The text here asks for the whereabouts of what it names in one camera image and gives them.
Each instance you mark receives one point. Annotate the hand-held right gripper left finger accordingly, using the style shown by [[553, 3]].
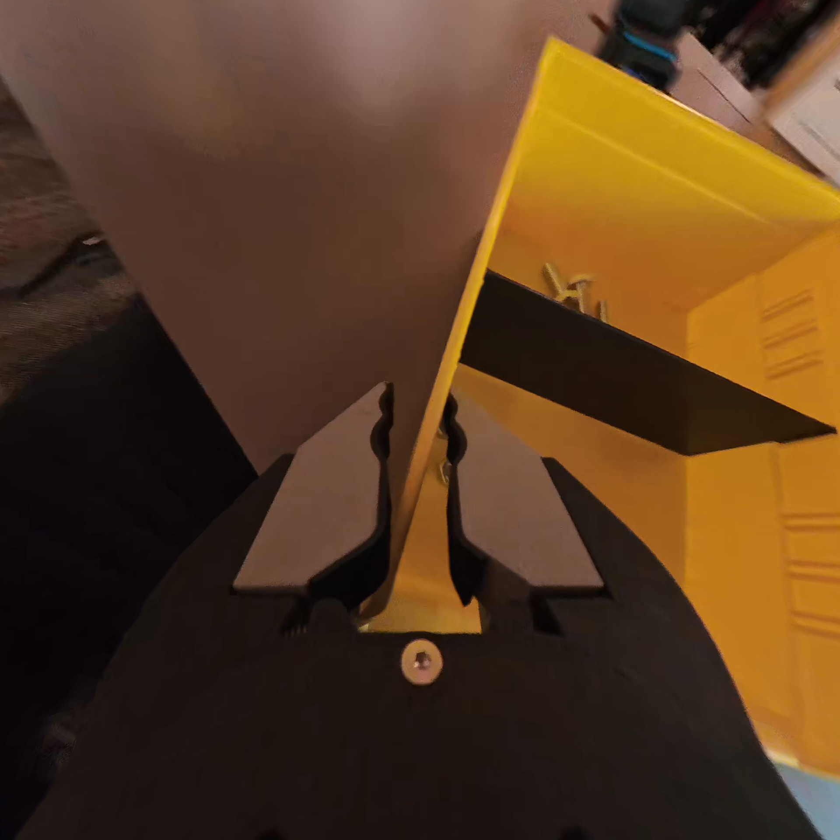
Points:
[[315, 525]]

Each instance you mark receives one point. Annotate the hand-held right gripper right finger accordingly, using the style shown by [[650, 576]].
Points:
[[518, 525]]

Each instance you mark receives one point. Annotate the yellow plastic storage bin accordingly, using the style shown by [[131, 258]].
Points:
[[623, 197]]

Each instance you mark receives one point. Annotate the steel hex bolt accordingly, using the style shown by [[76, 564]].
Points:
[[554, 281], [579, 285]]

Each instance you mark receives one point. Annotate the black charging case with display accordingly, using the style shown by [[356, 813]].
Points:
[[646, 72]]

